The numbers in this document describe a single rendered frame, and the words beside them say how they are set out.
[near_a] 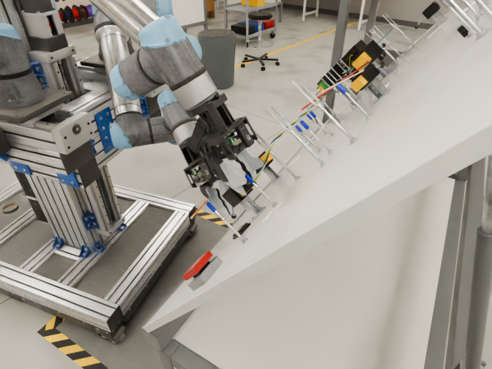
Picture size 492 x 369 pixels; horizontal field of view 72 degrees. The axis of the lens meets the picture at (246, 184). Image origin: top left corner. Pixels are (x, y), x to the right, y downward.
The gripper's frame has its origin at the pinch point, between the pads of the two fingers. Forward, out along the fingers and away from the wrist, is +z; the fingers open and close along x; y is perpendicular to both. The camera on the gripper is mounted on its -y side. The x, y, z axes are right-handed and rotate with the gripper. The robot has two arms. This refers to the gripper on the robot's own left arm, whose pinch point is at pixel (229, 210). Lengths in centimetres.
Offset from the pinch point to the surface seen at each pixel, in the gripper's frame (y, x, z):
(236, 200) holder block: 10.3, 6.4, -0.2
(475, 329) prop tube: 25, 35, 35
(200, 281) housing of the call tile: 28.4, 0.3, 11.5
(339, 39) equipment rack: -64, 53, -48
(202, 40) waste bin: -273, -42, -217
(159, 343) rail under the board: 13.7, -24.9, 20.7
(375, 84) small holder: 5.7, 43.9, -8.0
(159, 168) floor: -166, -103, -78
